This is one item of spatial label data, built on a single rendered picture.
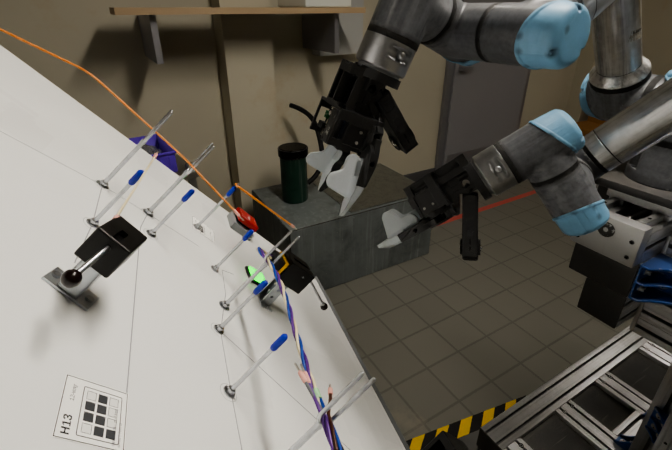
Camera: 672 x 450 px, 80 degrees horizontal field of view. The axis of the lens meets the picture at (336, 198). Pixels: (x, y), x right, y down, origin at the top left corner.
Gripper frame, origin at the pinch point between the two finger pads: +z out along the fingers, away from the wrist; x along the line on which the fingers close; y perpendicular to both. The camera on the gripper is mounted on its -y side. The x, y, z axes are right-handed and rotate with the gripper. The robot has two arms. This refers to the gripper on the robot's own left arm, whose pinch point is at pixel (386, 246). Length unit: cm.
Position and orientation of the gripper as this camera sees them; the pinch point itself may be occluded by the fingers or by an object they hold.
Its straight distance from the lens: 73.9
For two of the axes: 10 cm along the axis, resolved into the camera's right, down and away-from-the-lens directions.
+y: -5.1, -8.5, 1.0
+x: -3.3, 0.8, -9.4
